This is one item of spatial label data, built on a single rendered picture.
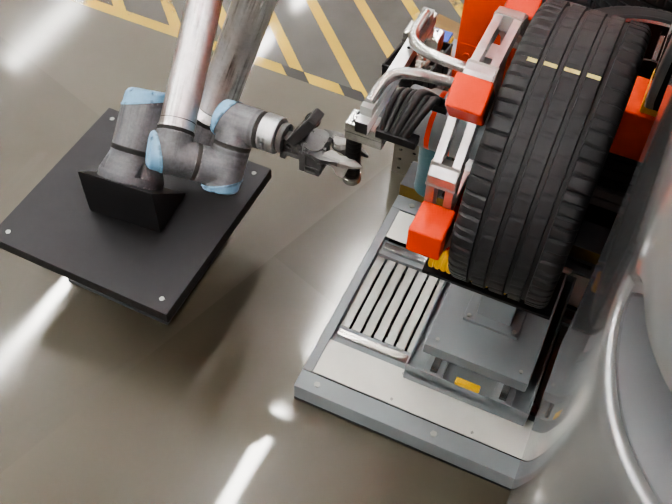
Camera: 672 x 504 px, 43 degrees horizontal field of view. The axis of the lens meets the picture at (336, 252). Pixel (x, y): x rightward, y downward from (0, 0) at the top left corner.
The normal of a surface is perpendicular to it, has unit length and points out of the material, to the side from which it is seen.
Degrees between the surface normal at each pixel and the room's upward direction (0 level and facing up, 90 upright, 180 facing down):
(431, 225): 0
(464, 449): 0
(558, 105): 29
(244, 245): 0
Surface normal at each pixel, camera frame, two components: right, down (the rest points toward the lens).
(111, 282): 0.03, -0.60
